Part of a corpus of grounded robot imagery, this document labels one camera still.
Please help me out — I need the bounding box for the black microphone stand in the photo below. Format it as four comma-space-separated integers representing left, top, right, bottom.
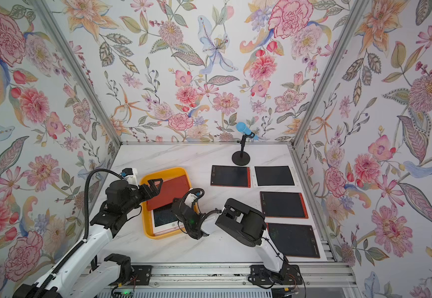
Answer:
232, 135, 250, 166

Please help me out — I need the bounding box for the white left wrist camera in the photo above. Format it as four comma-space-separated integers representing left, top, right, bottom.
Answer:
120, 168, 138, 186

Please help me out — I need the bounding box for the white writing tablet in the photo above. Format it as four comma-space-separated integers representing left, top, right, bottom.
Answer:
254, 166, 297, 187

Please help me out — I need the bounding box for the yellow plastic storage box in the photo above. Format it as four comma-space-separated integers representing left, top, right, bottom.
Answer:
140, 167, 192, 240

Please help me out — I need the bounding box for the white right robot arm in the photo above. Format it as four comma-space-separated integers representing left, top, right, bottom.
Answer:
171, 188, 288, 285

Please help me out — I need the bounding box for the pink writing tablet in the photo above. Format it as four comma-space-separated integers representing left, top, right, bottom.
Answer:
151, 204, 180, 236

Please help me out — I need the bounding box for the red writing tablet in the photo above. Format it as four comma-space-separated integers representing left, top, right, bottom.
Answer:
268, 223, 320, 259
260, 191, 309, 219
146, 176, 191, 211
211, 165, 251, 188

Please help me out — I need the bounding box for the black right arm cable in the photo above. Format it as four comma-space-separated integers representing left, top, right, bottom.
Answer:
176, 208, 306, 298

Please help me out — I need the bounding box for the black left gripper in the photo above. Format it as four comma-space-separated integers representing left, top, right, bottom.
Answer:
121, 177, 163, 215

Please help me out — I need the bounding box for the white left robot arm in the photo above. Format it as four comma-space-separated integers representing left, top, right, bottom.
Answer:
13, 179, 163, 298

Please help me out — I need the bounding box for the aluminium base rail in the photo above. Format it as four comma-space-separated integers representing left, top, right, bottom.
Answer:
89, 262, 358, 298

